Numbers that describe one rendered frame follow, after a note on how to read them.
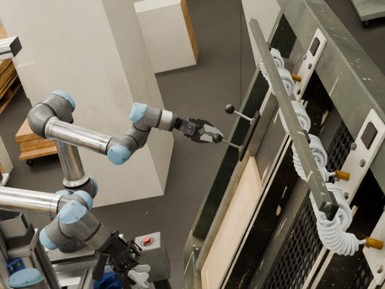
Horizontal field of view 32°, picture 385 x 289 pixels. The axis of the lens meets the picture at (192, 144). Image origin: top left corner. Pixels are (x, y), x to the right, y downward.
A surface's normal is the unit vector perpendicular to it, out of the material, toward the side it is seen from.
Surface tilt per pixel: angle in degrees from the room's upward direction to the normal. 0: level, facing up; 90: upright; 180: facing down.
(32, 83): 90
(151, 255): 90
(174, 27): 90
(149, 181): 90
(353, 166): 57
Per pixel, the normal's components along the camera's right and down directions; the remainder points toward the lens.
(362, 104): -0.95, -0.27
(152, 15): -0.07, 0.47
